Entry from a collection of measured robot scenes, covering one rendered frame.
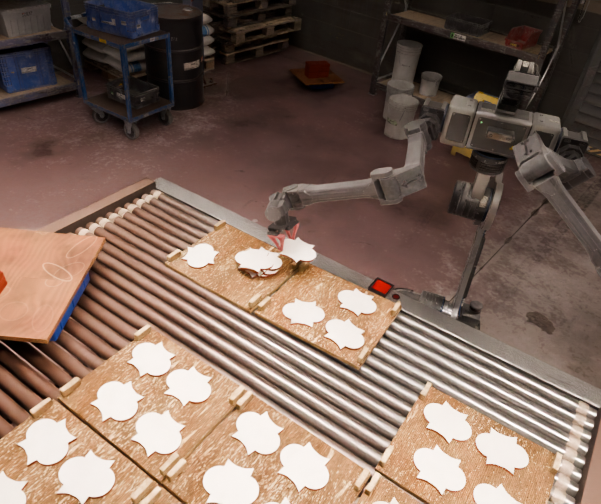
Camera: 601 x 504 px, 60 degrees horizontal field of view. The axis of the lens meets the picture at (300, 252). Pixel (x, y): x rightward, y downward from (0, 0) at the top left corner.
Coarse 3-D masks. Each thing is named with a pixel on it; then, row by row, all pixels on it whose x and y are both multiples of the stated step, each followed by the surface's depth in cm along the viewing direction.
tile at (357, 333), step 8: (336, 320) 179; (328, 328) 175; (336, 328) 176; (344, 328) 176; (352, 328) 176; (328, 336) 172; (336, 336) 173; (344, 336) 173; (352, 336) 173; (360, 336) 174; (336, 344) 171; (344, 344) 170; (352, 344) 170; (360, 344) 171
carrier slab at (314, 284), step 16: (304, 272) 199; (320, 272) 200; (288, 288) 191; (304, 288) 192; (320, 288) 192; (336, 288) 193; (352, 288) 194; (272, 304) 183; (320, 304) 186; (336, 304) 186; (384, 304) 189; (272, 320) 177; (288, 320) 178; (352, 320) 181; (368, 320) 181; (384, 320) 182; (304, 336) 173; (320, 336) 173; (368, 336) 175; (336, 352) 168; (352, 352) 169
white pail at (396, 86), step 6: (390, 84) 552; (396, 84) 555; (402, 84) 555; (408, 84) 552; (390, 90) 537; (396, 90) 533; (402, 90) 532; (408, 90) 534; (384, 108) 557; (384, 114) 558
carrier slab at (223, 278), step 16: (208, 240) 209; (224, 240) 210; (240, 240) 211; (256, 240) 212; (224, 256) 202; (192, 272) 193; (208, 272) 194; (224, 272) 195; (240, 272) 195; (288, 272) 198; (208, 288) 188; (224, 288) 188; (240, 288) 188; (256, 288) 189; (272, 288) 190; (240, 304) 182; (256, 304) 183
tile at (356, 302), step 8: (344, 296) 189; (352, 296) 189; (360, 296) 189; (368, 296) 190; (344, 304) 185; (352, 304) 186; (360, 304) 186; (368, 304) 186; (352, 312) 184; (360, 312) 183; (368, 312) 183
